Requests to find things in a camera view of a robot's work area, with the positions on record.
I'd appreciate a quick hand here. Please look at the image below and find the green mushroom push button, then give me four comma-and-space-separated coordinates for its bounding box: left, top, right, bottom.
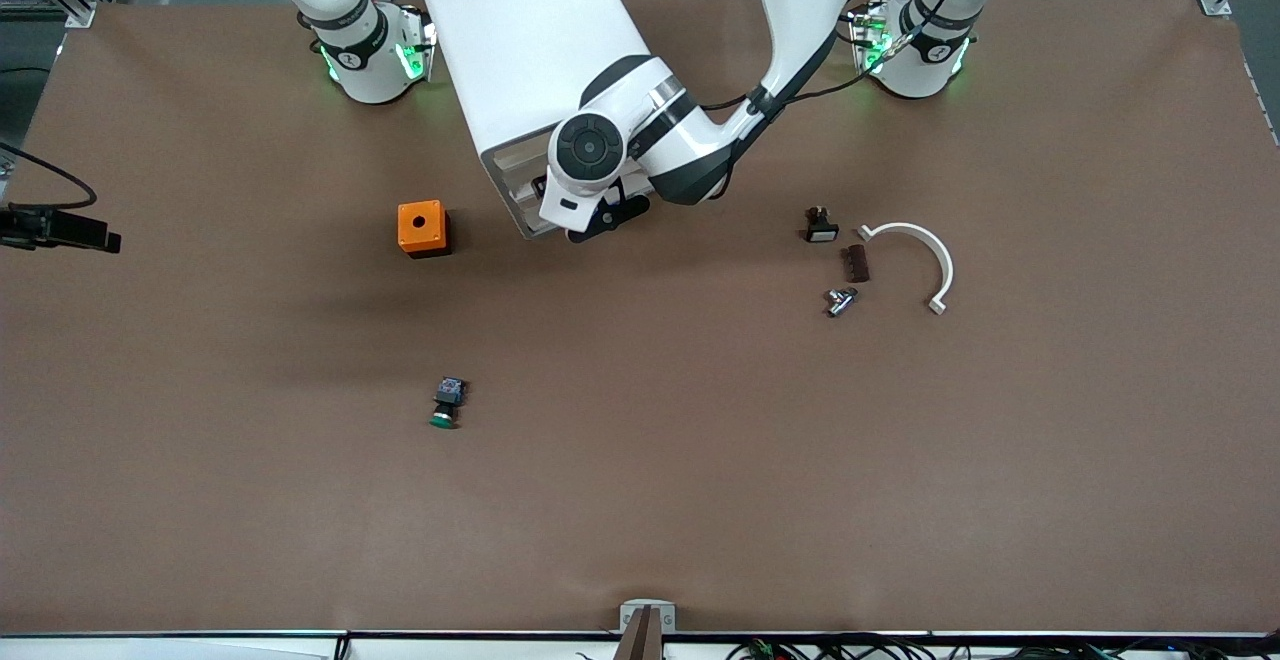
429, 375, 469, 431

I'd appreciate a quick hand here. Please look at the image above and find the brown table cover sheet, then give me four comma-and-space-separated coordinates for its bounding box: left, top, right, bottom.
0, 0, 1280, 636

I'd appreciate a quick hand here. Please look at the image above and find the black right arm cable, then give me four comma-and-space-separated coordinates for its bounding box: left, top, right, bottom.
0, 140, 100, 211

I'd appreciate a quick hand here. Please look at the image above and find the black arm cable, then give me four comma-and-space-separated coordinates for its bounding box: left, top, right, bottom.
698, 0, 967, 113
0, 140, 100, 211

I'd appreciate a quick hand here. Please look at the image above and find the orange button enclosure box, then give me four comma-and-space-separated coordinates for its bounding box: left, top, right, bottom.
397, 200, 452, 260

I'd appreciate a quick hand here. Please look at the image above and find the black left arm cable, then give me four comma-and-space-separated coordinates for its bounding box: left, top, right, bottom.
698, 0, 967, 113

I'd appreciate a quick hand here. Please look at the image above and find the white curved plastic bracket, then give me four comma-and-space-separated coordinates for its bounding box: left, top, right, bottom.
856, 221, 955, 317

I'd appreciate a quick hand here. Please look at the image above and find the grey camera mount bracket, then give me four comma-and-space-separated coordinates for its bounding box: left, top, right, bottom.
619, 599, 677, 634

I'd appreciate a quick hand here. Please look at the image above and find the brown camera support post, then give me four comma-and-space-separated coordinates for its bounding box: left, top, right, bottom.
614, 605, 664, 660

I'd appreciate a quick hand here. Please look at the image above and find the white table edge rail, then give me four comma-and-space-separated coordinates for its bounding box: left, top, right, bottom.
0, 628, 1280, 660

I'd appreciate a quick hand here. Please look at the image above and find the black cable bundle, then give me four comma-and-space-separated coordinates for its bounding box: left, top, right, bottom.
575, 634, 1280, 660

